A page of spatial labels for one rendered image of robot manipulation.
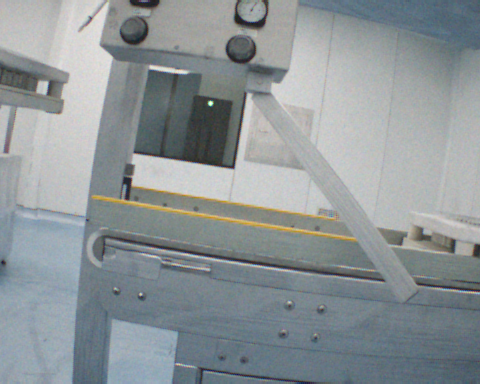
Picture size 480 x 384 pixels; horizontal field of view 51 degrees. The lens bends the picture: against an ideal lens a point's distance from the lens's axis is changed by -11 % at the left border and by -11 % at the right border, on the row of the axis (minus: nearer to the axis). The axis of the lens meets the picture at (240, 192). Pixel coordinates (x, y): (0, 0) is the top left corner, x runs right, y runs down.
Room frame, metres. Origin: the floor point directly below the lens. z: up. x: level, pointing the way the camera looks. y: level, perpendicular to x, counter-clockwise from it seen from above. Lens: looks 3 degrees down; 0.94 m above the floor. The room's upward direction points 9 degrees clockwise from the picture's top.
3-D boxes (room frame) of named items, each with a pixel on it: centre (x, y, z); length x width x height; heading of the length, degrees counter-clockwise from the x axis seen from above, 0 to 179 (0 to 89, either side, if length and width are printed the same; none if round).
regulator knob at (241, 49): (0.59, 0.02, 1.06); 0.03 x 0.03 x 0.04; 1
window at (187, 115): (5.89, 0.78, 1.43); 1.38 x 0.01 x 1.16; 99
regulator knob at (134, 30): (0.59, 0.15, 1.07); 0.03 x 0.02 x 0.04; 91
